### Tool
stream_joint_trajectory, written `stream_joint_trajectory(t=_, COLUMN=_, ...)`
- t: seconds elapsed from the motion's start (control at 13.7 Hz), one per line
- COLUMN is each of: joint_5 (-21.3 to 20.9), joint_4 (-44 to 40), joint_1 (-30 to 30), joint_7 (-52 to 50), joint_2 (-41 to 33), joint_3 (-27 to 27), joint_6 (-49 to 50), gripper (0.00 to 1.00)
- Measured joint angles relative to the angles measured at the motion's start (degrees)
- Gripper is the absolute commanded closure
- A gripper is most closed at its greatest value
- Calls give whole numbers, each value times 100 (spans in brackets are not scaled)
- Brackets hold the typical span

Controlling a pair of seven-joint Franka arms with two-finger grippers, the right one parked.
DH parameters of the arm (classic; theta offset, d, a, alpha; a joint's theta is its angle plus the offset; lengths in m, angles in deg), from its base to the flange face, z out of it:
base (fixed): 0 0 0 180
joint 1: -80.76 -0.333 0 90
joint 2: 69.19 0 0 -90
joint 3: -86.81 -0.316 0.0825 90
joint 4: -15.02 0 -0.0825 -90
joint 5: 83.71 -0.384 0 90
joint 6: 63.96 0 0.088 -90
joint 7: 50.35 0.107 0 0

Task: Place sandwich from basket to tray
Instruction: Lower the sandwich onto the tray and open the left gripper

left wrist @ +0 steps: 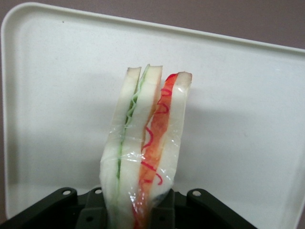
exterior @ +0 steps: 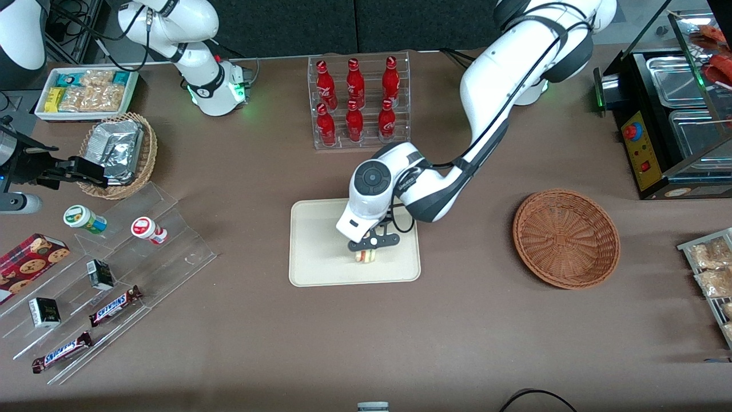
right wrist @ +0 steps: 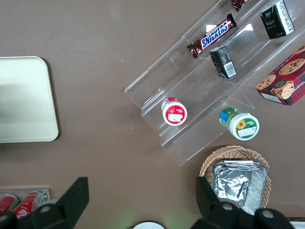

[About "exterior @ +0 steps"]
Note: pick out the clear bag of snacks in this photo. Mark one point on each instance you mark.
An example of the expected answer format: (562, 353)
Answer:
(709, 254)
(715, 282)

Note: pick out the clear acrylic stepped display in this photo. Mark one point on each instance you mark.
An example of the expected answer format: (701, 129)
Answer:
(171, 257)

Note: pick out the red plaid cookie box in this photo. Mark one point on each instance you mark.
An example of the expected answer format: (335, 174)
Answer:
(28, 263)

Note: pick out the steel warmer pan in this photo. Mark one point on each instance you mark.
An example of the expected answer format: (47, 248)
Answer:
(695, 134)
(677, 80)

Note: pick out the clear bag of crackers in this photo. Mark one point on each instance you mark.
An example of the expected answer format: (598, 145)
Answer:
(72, 99)
(96, 78)
(106, 98)

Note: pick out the brown round wicker basket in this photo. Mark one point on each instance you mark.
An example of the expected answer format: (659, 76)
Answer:
(566, 240)

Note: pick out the yellow snack packet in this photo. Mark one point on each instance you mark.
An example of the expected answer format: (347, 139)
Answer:
(54, 99)

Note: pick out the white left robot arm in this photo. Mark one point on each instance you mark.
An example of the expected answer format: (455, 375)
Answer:
(497, 74)

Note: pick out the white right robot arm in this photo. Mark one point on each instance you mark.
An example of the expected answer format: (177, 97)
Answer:
(200, 74)

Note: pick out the green lid yogurt cup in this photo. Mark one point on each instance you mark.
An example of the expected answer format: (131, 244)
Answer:
(83, 217)

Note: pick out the cream plastic tray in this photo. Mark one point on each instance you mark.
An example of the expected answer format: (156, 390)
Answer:
(320, 252)

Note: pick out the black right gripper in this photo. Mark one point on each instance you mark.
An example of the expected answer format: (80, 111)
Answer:
(30, 165)

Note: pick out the triangular sandwich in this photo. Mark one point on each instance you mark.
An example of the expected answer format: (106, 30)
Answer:
(366, 257)

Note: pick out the small grey white object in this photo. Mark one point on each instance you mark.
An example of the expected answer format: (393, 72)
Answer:
(373, 407)

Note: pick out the teal snack packet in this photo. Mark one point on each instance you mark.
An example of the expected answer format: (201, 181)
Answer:
(121, 77)
(67, 79)

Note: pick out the small black carton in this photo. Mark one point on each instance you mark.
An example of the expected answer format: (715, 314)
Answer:
(100, 274)
(44, 312)

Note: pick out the white rectangular snack tray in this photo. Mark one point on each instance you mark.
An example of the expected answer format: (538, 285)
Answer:
(86, 115)

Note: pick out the red lid yogurt cup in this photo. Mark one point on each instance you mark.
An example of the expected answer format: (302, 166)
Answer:
(146, 229)

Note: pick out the red packaged food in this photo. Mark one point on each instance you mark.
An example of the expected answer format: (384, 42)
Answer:
(717, 40)

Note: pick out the tan wicker basket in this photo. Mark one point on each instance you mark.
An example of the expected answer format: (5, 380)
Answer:
(147, 154)

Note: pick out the brown Snickers bar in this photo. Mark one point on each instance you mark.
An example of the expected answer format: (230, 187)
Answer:
(114, 306)
(62, 352)

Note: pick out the red cola bottle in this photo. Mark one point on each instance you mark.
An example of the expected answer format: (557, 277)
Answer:
(354, 123)
(326, 84)
(391, 80)
(326, 127)
(355, 83)
(387, 121)

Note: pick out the black food warmer cabinet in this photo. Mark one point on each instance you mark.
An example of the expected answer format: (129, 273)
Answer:
(646, 177)

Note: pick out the clear acrylic bottle rack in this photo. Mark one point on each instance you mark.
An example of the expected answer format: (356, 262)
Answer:
(369, 140)

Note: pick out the silver foil packet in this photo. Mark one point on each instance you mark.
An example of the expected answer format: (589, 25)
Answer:
(117, 149)

